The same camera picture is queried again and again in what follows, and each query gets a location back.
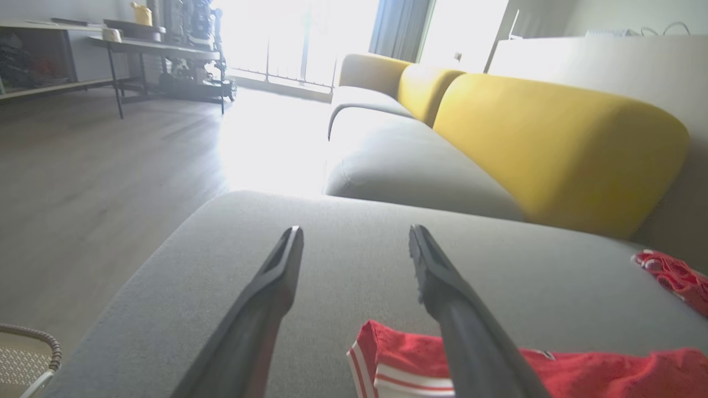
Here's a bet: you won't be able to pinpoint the dark machine by window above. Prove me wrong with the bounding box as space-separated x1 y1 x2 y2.
159 0 237 103

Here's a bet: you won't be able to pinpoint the red shirt white sleeves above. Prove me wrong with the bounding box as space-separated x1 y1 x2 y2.
347 320 708 398

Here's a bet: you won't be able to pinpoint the metal window railing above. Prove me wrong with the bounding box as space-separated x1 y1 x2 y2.
227 33 339 93

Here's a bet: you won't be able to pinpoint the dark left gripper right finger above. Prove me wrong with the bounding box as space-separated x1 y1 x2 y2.
408 223 552 398

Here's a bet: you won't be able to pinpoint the olive beige sofa backrest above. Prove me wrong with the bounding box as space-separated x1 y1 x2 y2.
339 54 413 100

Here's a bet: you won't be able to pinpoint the black-legged side table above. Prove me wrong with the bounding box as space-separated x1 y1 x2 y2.
88 36 227 119

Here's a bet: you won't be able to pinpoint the white cables on panel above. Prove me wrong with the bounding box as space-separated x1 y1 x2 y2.
585 21 692 38

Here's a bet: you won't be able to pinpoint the small yellow sofa backrest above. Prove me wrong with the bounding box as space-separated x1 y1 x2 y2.
397 64 465 128

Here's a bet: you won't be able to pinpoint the grey window curtain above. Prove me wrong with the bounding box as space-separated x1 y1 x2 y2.
369 0 435 62

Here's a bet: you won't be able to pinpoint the wooden wall shelf desk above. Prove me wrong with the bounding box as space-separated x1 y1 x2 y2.
0 19 119 101

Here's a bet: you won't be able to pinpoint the beige woven laundry basket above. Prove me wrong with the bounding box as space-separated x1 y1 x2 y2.
0 323 63 398

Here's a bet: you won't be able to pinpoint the large yellow sofa backrest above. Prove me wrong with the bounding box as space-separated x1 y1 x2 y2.
433 74 690 238

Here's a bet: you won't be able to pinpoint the red shorts white waistband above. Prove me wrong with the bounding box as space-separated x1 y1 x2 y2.
632 250 708 317

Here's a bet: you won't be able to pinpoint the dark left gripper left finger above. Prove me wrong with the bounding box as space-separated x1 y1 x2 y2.
171 225 305 398

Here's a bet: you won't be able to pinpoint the grey yellow sofa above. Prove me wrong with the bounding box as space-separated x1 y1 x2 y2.
47 191 708 398

